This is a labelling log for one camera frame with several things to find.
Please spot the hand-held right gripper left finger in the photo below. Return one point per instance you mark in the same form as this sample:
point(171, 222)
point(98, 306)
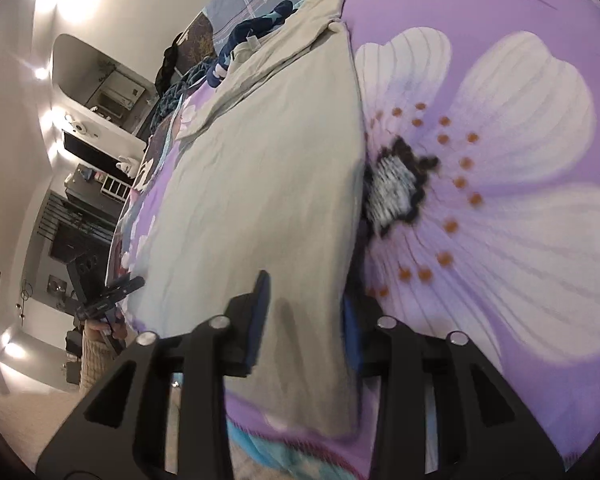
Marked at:
point(260, 315)

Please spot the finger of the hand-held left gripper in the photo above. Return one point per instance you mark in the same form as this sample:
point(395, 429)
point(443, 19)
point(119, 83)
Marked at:
point(130, 285)
point(112, 321)

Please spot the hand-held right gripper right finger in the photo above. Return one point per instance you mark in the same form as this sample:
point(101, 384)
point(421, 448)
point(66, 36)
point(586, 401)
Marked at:
point(351, 332)

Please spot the beige long-sleeve shirt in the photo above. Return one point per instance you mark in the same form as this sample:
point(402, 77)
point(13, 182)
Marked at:
point(260, 160)

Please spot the person's left forearm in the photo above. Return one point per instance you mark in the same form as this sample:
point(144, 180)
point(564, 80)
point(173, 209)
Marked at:
point(97, 365)

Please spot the person's left hand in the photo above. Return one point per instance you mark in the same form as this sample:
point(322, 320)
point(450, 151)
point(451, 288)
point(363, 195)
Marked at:
point(100, 328)

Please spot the dark cabinet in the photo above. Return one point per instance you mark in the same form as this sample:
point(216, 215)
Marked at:
point(75, 245)

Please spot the white rack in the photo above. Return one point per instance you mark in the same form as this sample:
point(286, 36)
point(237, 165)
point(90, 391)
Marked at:
point(114, 187)

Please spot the white cat figurine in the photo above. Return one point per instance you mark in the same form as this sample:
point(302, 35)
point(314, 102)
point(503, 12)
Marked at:
point(126, 166)

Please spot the teal fuzzy blanket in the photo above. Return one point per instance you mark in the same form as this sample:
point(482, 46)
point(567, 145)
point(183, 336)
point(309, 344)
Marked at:
point(175, 95)

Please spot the black garment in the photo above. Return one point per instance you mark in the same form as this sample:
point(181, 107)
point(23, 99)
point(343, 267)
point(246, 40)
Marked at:
point(170, 60)

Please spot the dark branch-print pillow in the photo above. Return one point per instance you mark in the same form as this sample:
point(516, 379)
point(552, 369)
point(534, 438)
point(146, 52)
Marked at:
point(200, 35)

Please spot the navy star-print garment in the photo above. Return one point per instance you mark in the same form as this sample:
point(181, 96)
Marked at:
point(260, 22)

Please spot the purple floral blanket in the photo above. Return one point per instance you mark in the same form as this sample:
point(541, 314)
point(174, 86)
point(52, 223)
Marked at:
point(505, 60)

